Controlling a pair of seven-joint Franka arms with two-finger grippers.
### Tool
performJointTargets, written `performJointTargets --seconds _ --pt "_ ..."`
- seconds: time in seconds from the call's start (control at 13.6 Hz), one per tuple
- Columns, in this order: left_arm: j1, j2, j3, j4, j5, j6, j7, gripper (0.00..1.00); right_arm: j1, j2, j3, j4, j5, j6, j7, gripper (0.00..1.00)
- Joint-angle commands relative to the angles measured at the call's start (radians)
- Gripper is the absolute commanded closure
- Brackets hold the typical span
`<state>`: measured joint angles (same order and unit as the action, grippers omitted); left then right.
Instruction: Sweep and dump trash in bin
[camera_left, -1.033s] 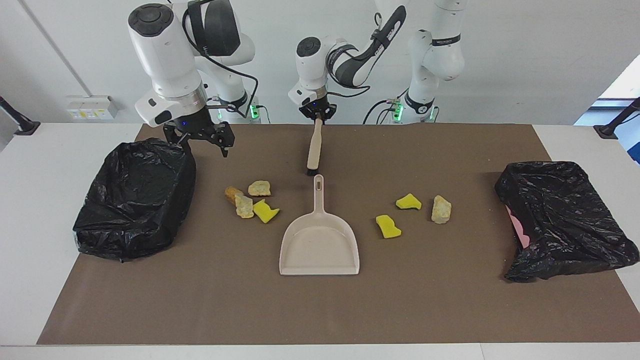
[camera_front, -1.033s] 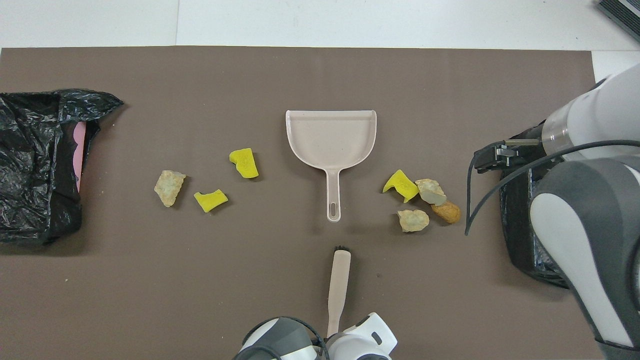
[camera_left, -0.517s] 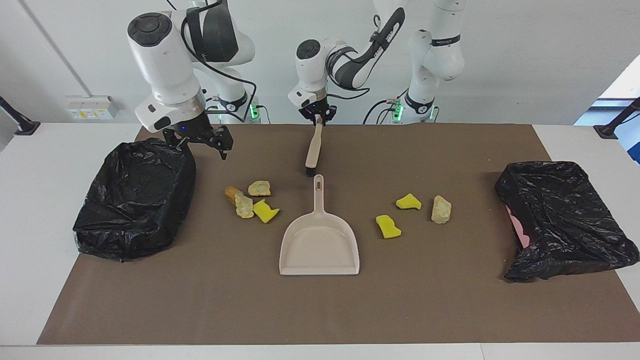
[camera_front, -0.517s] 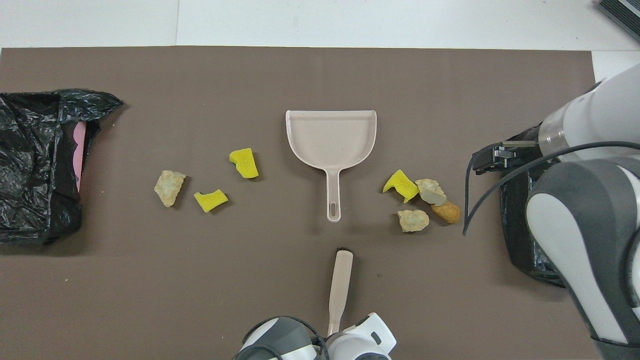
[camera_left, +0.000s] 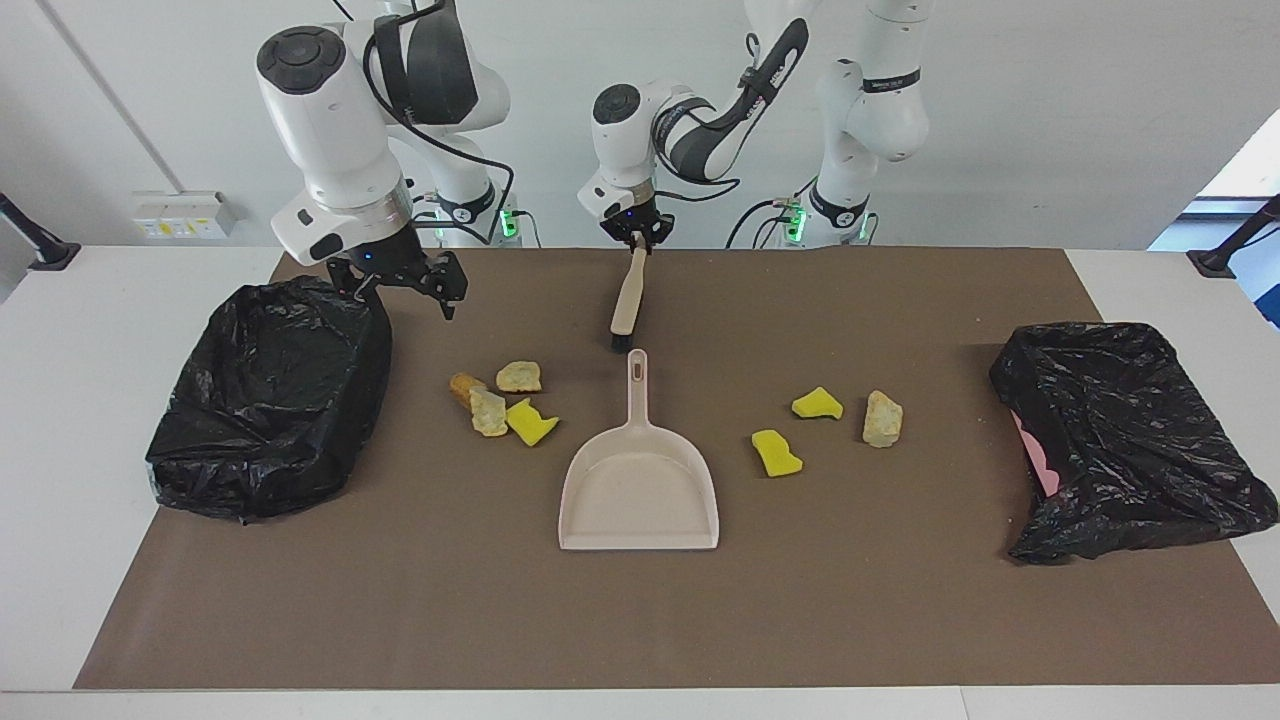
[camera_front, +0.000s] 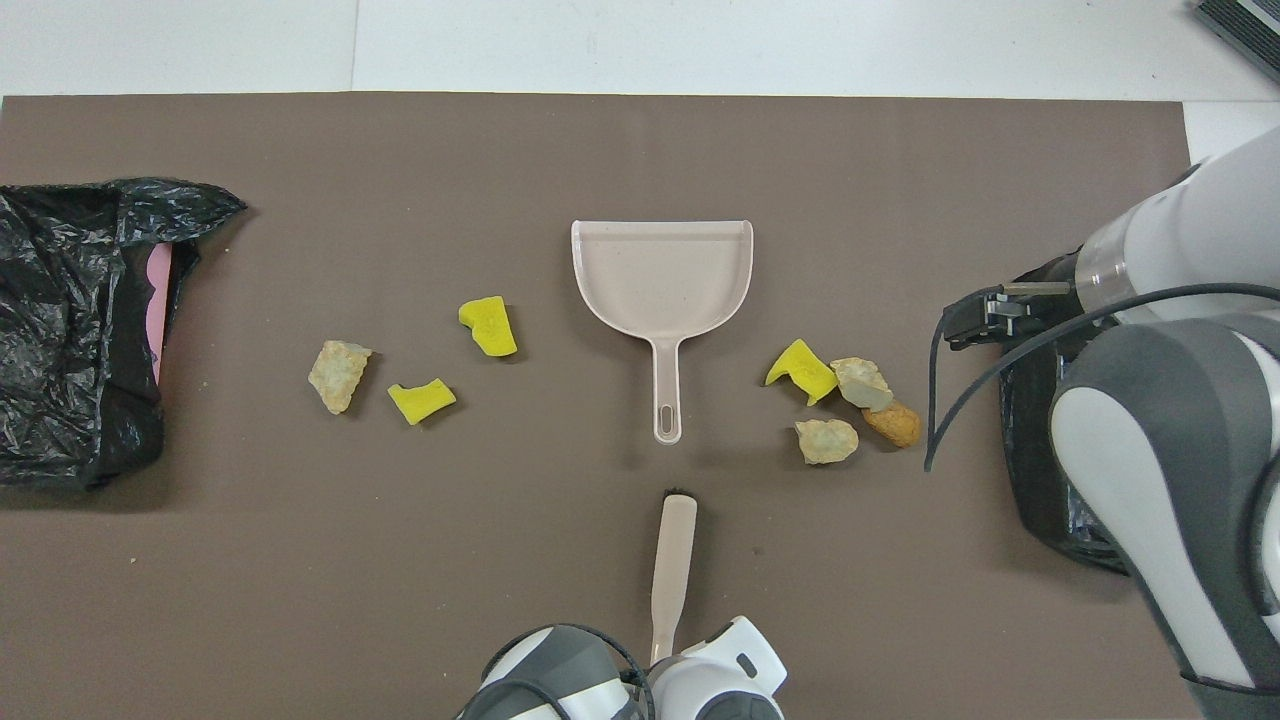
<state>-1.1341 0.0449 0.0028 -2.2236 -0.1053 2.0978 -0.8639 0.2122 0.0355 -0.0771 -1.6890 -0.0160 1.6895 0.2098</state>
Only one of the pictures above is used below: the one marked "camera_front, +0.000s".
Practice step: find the dark grey ribbed box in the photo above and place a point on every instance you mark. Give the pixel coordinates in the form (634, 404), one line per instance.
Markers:
(1245, 25)

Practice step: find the beige plastic dustpan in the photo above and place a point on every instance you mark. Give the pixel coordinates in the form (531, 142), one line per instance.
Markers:
(660, 280)

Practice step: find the pink bin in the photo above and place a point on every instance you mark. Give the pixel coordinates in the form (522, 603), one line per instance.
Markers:
(157, 300)

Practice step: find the beige foam chunk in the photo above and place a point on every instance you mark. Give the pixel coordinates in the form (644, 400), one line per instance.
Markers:
(860, 380)
(338, 375)
(826, 441)

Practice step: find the brown table mat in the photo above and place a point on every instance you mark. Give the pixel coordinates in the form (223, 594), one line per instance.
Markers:
(600, 150)

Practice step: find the yellow sponge piece notched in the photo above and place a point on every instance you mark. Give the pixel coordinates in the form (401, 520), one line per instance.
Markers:
(805, 370)

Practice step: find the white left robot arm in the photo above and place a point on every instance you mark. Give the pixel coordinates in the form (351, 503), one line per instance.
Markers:
(720, 670)

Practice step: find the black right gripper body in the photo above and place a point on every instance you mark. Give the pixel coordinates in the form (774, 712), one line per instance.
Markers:
(1025, 315)

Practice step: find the black trash bag lined bin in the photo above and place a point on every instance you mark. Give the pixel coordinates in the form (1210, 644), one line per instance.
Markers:
(1030, 450)

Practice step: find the orange brown foam chunk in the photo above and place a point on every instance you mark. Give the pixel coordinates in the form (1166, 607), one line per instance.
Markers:
(895, 426)

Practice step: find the yellow sponge piece green backed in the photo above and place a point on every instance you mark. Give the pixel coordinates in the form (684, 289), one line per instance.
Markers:
(420, 402)

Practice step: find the black trash bag over pink bin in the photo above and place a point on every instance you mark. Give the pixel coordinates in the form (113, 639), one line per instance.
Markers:
(60, 260)

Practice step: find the beige hand brush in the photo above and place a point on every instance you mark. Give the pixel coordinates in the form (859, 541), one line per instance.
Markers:
(673, 560)

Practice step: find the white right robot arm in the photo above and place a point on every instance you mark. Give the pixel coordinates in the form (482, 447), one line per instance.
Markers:
(1200, 450)

